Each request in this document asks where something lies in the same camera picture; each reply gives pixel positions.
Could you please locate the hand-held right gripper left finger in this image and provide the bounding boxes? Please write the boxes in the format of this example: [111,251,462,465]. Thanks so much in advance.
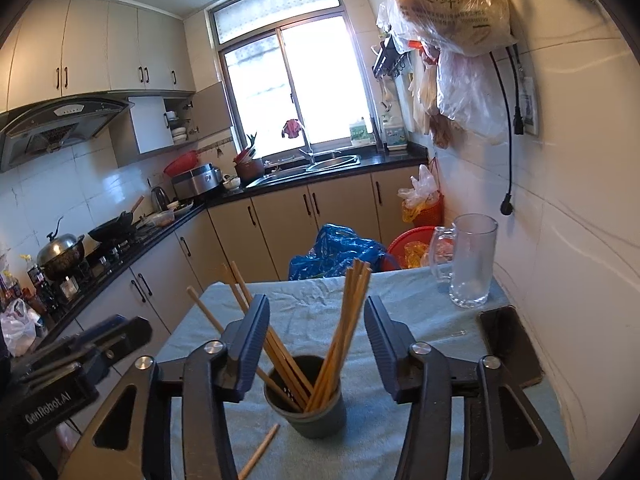
[59,294,271,480]

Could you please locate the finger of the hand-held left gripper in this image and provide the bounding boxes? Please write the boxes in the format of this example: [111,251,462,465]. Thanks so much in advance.
[50,314,153,356]
[22,352,118,393]

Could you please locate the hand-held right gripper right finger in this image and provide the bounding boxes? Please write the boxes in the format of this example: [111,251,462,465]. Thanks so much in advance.
[364,295,576,480]

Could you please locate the group of wooden chopsticks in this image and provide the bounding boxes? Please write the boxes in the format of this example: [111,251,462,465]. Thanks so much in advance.
[186,259,373,413]

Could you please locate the grey utensil holder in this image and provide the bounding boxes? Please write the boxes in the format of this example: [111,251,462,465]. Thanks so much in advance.
[263,355,347,440]

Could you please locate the tan wooden chopstick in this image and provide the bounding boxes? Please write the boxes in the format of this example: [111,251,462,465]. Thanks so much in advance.
[236,423,281,480]

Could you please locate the red utensils in pot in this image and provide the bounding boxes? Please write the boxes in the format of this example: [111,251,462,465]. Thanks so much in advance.
[232,132,259,163]

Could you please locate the blue-grey tablecloth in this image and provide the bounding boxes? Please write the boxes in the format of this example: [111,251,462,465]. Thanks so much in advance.
[155,265,571,480]

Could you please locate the black gas stove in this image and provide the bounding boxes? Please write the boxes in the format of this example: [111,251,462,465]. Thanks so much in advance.
[55,230,161,301]

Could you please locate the black wok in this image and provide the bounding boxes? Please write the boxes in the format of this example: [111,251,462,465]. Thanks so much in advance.
[87,195,147,243]

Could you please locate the black kitchen countertop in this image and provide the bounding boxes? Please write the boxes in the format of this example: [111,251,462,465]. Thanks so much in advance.
[35,147,428,356]

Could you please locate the steel cooking pot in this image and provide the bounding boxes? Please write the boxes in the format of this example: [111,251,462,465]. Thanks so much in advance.
[36,217,86,281]

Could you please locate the red round basket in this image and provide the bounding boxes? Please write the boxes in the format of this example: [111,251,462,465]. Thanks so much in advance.
[387,226,453,272]

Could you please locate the blue plastic bag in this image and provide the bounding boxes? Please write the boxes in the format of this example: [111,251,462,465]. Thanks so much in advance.
[288,223,401,281]

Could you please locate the group of condiment bottles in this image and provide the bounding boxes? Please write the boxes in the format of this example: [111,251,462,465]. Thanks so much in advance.
[0,255,51,321]

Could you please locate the clear glass mug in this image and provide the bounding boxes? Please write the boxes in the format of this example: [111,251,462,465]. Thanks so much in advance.
[430,213,499,309]

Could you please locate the beige lower kitchen cabinets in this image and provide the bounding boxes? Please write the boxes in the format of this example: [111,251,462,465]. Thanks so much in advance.
[45,165,431,356]

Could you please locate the beige kitchen cabinets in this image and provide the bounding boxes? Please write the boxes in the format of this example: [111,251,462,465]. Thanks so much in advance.
[0,0,196,113]
[45,165,431,356]

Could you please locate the smartphone in brown case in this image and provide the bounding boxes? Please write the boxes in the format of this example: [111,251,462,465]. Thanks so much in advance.
[479,306,545,388]

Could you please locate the orange plastic basket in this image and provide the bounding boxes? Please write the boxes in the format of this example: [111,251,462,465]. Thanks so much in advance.
[402,192,445,228]

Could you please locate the stainless steel cooker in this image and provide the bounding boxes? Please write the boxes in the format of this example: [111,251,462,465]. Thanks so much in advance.
[171,162,223,201]

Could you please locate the crumpled white plastic bag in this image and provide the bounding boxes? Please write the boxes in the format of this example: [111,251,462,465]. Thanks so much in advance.
[397,164,438,208]

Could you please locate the red colander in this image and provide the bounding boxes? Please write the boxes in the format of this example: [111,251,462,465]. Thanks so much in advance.
[163,150,199,177]

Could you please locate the brown clay pot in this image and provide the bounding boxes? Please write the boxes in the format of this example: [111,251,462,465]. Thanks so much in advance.
[235,157,264,183]

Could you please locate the steel kitchen sink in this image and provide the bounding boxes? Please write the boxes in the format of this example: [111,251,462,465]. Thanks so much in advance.
[245,154,361,186]

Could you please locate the stack of white bowls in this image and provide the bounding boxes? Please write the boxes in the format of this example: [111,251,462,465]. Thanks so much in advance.
[165,110,189,144]

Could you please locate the metal sink faucet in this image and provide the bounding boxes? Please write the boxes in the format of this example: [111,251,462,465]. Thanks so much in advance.
[298,120,319,166]

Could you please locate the white dish soap bottle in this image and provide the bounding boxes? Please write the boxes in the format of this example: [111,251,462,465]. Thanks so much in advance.
[382,112,408,151]

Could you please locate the green and white bottle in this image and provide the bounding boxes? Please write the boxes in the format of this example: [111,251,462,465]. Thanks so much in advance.
[349,117,371,147]

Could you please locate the grey range hood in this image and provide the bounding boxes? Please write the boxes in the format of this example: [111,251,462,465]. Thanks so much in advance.
[0,97,136,173]

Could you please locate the clear hanging plastic bag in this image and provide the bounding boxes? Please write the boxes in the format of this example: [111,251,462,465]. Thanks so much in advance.
[407,50,443,133]

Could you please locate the white hanging plastic bag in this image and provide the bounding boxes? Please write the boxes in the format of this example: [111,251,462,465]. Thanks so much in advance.
[437,50,508,148]

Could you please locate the kitchen window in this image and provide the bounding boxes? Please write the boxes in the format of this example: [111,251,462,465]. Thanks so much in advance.
[205,0,383,161]

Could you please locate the beige upper kitchen cabinets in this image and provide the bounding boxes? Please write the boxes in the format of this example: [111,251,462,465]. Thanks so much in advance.
[0,0,196,113]

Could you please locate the large plastic bag of bread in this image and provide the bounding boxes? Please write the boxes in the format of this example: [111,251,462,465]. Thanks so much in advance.
[393,0,518,56]

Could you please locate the open wall cabinet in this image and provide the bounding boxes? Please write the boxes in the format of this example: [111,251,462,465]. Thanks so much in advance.
[109,82,235,168]

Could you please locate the black power cable with plug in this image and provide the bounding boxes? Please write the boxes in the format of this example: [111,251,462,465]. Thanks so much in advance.
[487,45,517,217]

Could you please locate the white wall socket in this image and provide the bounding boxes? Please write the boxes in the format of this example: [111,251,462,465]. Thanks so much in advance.
[512,75,541,137]

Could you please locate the black wall rack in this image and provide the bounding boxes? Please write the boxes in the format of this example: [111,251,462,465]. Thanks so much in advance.
[371,37,413,78]

